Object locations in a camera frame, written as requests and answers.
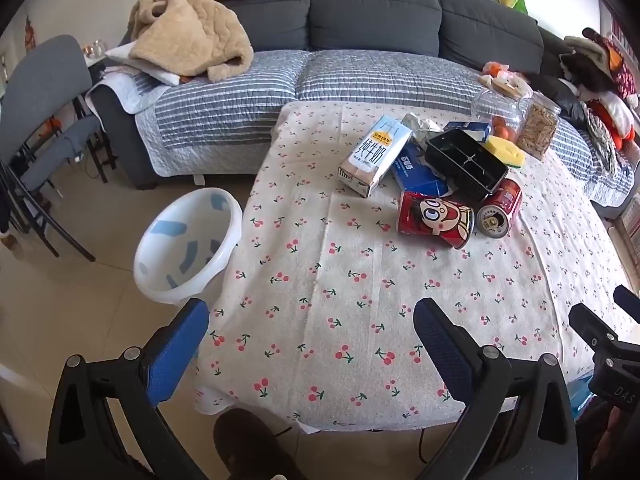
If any white milk carton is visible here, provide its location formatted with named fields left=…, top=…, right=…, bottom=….
left=337, top=114, right=415, bottom=198

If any red open drink can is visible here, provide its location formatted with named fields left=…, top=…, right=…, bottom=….
left=476, top=178, right=523, bottom=238

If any blue and white box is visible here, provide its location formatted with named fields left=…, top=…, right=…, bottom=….
left=444, top=120, right=493, bottom=143

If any white pillow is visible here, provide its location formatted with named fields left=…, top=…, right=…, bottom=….
left=102, top=40, right=181, bottom=86

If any pile of clothes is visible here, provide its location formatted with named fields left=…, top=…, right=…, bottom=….
left=559, top=27, right=640, bottom=153

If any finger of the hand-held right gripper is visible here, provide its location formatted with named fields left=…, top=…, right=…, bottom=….
left=568, top=302, right=622, bottom=357
left=614, top=285, right=640, bottom=322

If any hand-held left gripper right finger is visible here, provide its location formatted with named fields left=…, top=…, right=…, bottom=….
left=413, top=297, right=578, bottom=480

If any brown fuzzy slipper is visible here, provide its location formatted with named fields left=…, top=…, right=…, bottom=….
left=213, top=408, right=306, bottom=480

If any beige fleece blanket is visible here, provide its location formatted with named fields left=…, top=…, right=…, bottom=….
left=127, top=0, right=274, bottom=83

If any white plastic trash bin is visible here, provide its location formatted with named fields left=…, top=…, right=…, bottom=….
left=132, top=187, right=244, bottom=306

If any red cartoon can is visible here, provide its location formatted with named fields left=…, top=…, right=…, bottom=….
left=397, top=190, right=475, bottom=250

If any dark grey sofa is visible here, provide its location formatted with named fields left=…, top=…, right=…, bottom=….
left=90, top=0, right=576, bottom=191

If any blue tissue packet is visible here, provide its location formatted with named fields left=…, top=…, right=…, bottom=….
left=390, top=140, right=451, bottom=198

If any white paper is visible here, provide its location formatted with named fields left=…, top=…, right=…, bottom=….
left=401, top=112, right=443, bottom=143

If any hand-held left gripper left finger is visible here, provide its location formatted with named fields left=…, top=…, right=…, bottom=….
left=46, top=298, right=211, bottom=480

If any cherry print tablecloth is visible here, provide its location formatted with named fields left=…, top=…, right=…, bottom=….
left=192, top=101, right=638, bottom=433

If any yellow sponge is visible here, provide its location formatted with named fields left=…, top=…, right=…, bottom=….
left=482, top=135, right=527, bottom=169

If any grey striped quilt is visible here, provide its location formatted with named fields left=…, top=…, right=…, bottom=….
left=87, top=49, right=636, bottom=208

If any grey chair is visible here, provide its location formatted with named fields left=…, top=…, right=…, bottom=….
left=0, top=35, right=118, bottom=263

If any black plastic tray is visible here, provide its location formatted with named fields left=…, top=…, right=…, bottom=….
left=424, top=128, right=510, bottom=204

